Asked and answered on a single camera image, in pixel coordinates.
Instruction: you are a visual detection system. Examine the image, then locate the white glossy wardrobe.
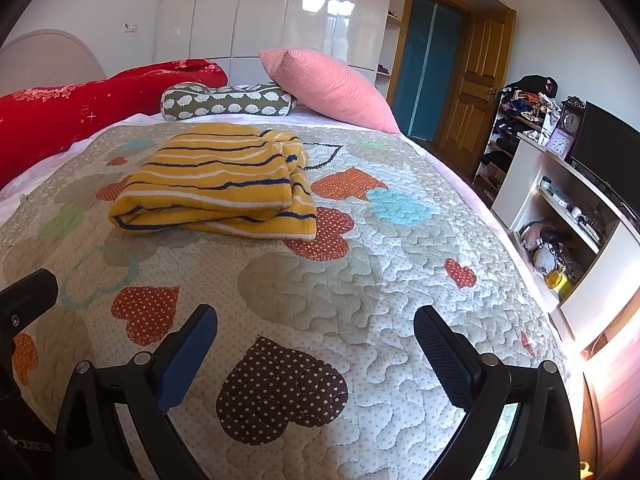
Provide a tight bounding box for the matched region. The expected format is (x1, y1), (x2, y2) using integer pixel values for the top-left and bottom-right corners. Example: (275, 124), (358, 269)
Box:
(154, 0), (403, 93)

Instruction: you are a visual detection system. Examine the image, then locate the black television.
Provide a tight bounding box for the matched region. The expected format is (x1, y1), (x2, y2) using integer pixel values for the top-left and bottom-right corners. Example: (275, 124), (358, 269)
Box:
(570, 101), (640, 213)

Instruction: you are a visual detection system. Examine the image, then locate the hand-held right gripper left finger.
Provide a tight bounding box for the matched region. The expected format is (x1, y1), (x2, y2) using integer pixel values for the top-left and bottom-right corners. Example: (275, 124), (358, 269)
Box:
(55, 304), (218, 480)

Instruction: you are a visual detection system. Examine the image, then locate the yellow striped knit sweater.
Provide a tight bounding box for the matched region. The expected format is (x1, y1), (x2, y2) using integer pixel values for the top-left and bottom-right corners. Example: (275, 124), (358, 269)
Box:
(108, 122), (318, 241)

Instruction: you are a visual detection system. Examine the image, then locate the pink alarm clock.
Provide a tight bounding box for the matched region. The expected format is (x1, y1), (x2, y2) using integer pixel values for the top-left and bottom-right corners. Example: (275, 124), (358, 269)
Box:
(546, 127), (577, 160)

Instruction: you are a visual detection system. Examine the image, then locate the patchwork heart quilt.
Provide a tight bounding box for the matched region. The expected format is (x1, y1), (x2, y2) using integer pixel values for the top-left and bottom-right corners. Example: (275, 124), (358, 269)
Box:
(0, 121), (583, 480)

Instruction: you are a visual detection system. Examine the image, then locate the teal door curtain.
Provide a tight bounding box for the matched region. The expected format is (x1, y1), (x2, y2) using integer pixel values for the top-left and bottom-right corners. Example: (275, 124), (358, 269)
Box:
(391, 0), (471, 142)

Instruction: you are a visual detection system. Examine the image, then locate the ornate dark mantel clock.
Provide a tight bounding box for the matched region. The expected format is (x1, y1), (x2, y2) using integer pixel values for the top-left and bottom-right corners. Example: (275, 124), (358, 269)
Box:
(557, 95), (587, 147)

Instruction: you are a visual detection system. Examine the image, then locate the wooden door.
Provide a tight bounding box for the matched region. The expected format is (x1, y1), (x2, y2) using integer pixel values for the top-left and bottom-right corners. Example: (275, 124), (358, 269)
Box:
(437, 7), (517, 173)

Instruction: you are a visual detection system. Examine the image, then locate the white rounded headboard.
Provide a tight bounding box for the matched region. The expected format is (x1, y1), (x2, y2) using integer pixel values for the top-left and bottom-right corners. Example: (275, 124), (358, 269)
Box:
(0, 29), (107, 97)

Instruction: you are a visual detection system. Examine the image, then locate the green hedgehog print bolster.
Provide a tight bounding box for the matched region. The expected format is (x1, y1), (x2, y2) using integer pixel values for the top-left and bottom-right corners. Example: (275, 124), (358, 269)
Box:
(161, 82), (297, 122)

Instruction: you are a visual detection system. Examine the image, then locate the pink corduroy pillow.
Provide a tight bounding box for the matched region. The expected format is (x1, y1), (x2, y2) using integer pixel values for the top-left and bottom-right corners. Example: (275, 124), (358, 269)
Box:
(257, 48), (401, 135)

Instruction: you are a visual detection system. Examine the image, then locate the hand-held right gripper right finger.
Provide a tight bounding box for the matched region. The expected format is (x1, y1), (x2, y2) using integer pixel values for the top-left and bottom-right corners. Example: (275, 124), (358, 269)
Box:
(414, 305), (581, 480)

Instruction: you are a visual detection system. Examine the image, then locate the red patterned blanket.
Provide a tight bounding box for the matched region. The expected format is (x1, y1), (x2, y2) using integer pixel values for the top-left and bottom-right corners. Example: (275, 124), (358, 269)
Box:
(0, 60), (229, 188)

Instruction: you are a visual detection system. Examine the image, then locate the pink cloth bundle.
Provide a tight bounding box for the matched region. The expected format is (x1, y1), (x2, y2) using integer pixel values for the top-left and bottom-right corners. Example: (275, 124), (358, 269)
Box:
(521, 222), (549, 252)

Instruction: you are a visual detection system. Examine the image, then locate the white television cabinet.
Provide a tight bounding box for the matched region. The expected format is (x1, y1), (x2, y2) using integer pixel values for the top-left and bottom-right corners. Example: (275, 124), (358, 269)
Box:
(492, 135), (640, 356)

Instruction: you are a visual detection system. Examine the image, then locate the pile of clothes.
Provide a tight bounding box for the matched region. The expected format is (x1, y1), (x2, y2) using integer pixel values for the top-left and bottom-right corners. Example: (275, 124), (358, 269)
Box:
(500, 74), (561, 121)

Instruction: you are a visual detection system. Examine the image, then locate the shoe rack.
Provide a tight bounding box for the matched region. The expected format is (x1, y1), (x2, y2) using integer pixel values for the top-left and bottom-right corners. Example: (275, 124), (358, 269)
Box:
(472, 77), (563, 203)

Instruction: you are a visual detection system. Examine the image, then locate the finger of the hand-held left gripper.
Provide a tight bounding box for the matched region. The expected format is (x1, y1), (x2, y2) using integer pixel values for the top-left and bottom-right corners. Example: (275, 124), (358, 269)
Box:
(0, 269), (59, 336)

